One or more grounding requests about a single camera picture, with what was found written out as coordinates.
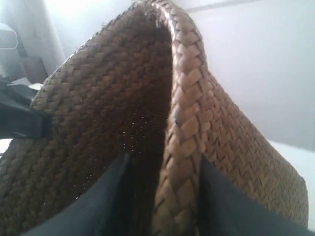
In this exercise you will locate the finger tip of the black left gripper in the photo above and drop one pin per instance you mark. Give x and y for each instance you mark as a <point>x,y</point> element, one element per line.
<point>18,120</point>

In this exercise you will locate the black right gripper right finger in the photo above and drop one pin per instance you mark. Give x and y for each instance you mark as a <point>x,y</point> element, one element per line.
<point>224,210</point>

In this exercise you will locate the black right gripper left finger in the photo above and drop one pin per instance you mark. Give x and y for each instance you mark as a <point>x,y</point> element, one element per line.
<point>104,210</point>

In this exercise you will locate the brown woven wicker basket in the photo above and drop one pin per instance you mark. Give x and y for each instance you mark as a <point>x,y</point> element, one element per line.
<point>141,86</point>

